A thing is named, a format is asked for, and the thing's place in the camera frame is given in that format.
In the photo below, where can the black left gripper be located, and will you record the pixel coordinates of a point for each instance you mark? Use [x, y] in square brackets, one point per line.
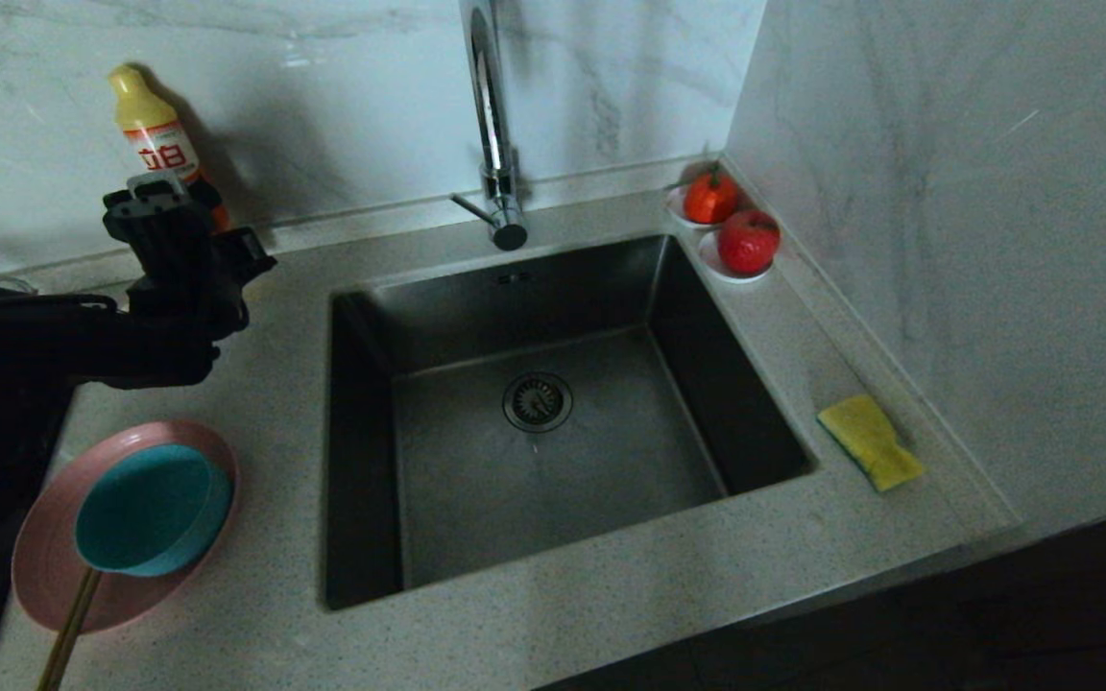
[188, 302]

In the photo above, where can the yellow dish soap bottle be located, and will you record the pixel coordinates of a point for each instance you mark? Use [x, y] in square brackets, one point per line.
[157, 130]

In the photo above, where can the chrome faucet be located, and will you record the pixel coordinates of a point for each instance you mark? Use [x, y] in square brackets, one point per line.
[492, 125]

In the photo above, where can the stainless steel sink basin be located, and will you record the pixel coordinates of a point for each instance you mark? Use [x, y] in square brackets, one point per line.
[476, 480]

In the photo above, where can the yellow sponge green backing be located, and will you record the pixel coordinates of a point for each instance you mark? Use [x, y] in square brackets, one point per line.
[870, 441]

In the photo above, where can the teal bowl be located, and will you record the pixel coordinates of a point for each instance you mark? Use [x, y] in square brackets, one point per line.
[145, 509]

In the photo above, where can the pink plate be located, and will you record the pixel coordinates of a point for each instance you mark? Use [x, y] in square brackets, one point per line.
[44, 566]

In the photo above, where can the round metal drain strainer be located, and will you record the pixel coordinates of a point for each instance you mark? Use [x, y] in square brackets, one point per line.
[538, 402]

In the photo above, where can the wooden stick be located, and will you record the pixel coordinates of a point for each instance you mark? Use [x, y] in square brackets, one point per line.
[68, 633]

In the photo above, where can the small white saucer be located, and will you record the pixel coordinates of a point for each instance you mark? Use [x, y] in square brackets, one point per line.
[709, 261]
[675, 211]

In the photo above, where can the orange-red tomato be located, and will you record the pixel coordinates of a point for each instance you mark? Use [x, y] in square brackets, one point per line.
[710, 198]

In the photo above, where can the red apple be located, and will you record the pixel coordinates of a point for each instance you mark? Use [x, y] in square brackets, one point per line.
[748, 242]

